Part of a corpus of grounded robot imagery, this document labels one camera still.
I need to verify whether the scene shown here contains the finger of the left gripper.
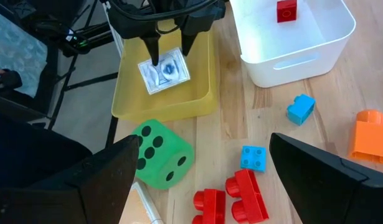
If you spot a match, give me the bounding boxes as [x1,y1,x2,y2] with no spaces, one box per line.
[140,33,163,67]
[179,24,199,58]

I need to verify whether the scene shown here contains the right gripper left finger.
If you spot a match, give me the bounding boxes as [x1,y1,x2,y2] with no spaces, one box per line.
[0,134,140,224]

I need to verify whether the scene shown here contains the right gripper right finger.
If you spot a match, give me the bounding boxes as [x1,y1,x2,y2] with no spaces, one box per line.
[268,132,383,224]

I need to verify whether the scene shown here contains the blue playing card deck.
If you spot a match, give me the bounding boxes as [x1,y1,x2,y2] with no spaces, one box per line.
[137,47,191,96]

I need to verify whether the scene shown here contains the orange playing card deck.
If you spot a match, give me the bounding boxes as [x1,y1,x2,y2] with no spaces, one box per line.
[118,182,166,224]

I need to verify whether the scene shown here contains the red big building block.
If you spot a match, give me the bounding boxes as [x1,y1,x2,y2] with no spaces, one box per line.
[191,189,227,224]
[225,169,270,224]

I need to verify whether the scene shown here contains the green foam die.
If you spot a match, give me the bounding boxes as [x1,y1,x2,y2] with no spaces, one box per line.
[128,119,196,190]

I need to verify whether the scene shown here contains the red small brick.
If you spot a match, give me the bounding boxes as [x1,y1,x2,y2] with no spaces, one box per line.
[276,0,298,24]

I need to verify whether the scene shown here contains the yellow translucent tray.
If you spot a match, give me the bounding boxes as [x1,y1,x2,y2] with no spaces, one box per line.
[111,18,219,123]

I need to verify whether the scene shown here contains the orange curved building block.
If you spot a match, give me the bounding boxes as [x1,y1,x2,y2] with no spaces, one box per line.
[348,109,383,165]

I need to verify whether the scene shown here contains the blue small studded brick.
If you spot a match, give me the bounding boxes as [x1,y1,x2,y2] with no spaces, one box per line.
[239,145,267,173]

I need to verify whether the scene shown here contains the black power box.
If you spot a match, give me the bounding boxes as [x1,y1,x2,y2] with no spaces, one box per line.
[35,18,114,57]

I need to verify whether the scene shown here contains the cyan building block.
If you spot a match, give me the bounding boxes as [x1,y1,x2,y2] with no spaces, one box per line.
[286,93,316,127]

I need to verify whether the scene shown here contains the white plastic bin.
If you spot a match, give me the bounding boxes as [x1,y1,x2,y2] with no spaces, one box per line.
[229,0,357,89]

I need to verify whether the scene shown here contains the light blue patterned fabric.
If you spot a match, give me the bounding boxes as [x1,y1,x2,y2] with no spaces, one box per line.
[0,9,49,99]

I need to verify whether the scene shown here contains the black metal table frame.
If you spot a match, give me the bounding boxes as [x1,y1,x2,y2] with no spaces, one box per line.
[47,0,123,150]

